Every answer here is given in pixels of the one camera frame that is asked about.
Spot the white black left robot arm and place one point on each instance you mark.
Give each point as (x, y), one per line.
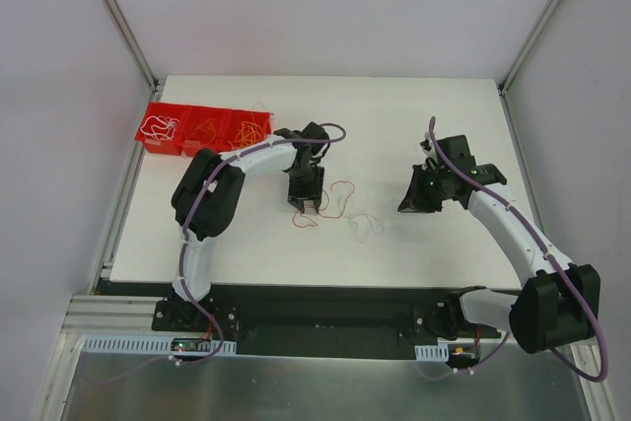
(207, 197)

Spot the aluminium frame post left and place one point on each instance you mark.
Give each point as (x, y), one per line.
(131, 43)

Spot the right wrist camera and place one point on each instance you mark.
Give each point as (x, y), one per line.
(427, 144)

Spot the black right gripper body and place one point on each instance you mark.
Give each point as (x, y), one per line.
(422, 189)

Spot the white slotted cable duct left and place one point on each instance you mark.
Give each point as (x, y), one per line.
(157, 345)

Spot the white slotted cable duct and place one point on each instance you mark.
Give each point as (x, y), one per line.
(157, 345)
(439, 353)

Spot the white slotted cable duct right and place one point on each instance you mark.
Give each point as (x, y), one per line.
(439, 353)

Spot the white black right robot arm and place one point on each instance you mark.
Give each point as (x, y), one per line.
(558, 301)

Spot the red plastic bin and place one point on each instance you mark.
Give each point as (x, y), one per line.
(175, 129)

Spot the aluminium front rail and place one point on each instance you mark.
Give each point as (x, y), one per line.
(109, 314)

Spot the aluminium frame post right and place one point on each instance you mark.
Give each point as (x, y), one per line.
(533, 37)

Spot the aluminium frame post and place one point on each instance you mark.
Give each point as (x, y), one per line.
(131, 43)
(533, 37)

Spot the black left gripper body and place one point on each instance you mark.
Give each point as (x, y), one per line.
(305, 196)

